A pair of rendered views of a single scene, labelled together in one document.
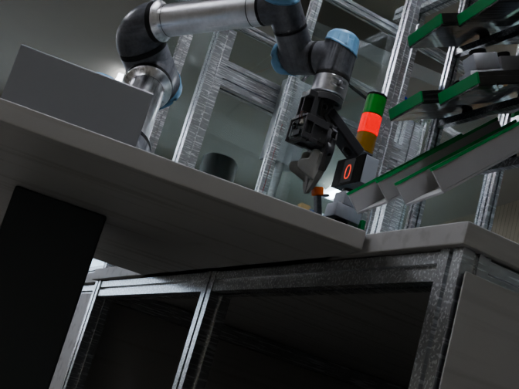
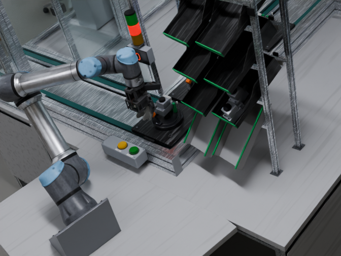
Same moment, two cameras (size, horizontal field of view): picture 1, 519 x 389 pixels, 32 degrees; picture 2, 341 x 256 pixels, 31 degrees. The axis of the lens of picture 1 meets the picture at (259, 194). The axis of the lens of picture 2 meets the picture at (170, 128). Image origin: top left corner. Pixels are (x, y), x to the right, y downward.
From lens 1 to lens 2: 2.18 m
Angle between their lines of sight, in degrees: 57
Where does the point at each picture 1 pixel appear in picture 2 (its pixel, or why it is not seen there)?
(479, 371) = not seen: outside the picture
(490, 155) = (250, 144)
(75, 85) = (82, 224)
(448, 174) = (240, 164)
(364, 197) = (190, 137)
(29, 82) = (69, 240)
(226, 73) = not seen: outside the picture
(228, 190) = not seen: outside the picture
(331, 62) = (131, 74)
